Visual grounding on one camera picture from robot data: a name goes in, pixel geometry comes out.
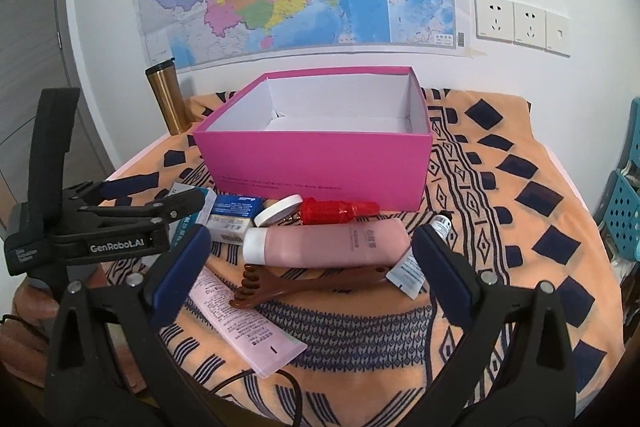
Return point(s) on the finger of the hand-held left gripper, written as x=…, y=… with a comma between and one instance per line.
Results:
x=165, y=208
x=130, y=187

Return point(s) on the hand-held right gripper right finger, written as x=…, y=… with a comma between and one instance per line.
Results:
x=440, y=272

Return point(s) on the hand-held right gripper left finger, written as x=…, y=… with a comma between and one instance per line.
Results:
x=185, y=267

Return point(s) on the teal white medicine box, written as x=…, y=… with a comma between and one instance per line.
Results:
x=187, y=221

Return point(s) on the small white ointment tube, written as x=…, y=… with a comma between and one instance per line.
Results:
x=407, y=277

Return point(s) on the blue white medicine box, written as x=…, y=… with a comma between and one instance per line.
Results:
x=235, y=207

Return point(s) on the light pink tube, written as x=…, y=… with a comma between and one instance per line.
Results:
x=240, y=322

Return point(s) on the pink lotion tube white cap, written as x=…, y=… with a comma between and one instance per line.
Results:
x=340, y=242

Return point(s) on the white tape roll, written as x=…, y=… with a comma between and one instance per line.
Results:
x=277, y=209

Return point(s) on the red plastic tool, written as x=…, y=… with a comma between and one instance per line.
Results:
x=330, y=211

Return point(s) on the brown wooden massager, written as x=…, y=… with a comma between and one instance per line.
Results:
x=310, y=284

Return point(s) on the pink cardboard box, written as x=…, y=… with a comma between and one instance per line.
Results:
x=310, y=167

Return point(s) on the orange patterned blanket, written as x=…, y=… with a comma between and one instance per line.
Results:
x=500, y=207

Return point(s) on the brown stool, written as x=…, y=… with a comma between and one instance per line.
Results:
x=30, y=322

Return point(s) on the gold thermos flask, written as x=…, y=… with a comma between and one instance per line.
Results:
x=167, y=102

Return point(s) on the grey door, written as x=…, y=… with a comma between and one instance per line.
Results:
x=30, y=32

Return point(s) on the blue plastic basket rack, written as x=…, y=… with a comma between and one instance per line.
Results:
x=622, y=202

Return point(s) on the white wall socket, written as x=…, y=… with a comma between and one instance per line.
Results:
x=494, y=18
x=530, y=26

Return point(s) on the white wall switch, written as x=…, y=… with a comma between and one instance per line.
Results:
x=558, y=33

